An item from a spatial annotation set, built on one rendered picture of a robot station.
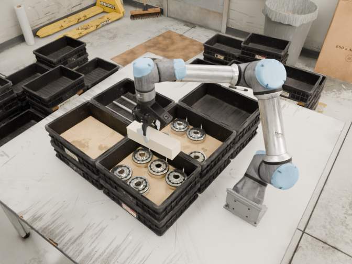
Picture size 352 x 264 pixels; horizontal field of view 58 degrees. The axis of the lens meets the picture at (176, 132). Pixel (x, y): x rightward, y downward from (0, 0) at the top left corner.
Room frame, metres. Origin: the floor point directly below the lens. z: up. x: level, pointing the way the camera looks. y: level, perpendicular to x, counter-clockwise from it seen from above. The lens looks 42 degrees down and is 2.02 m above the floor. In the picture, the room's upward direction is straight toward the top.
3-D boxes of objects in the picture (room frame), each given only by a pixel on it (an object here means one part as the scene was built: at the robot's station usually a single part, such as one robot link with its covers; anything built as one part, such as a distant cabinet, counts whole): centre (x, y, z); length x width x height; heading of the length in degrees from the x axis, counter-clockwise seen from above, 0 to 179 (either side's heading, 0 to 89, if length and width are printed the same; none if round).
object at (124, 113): (1.46, 0.25, 0.87); 0.40 x 0.30 x 0.11; 51
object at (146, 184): (0.92, 0.17, 0.86); 0.10 x 0.10 x 0.01
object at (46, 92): (2.17, 0.98, 0.37); 0.40 x 0.30 x 0.45; 145
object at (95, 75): (2.50, 0.75, 0.31); 0.40 x 0.30 x 0.34; 145
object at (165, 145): (0.99, 0.10, 1.07); 0.24 x 0.06 x 0.06; 55
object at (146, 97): (1.00, 0.12, 1.31); 0.08 x 0.08 x 0.05
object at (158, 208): (0.97, 0.13, 0.92); 0.40 x 0.30 x 0.02; 51
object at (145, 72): (1.00, 0.11, 1.39); 0.09 x 0.08 x 0.11; 108
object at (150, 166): (1.02, 0.08, 0.86); 0.10 x 0.10 x 0.01
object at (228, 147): (1.21, -0.06, 0.87); 0.40 x 0.30 x 0.11; 51
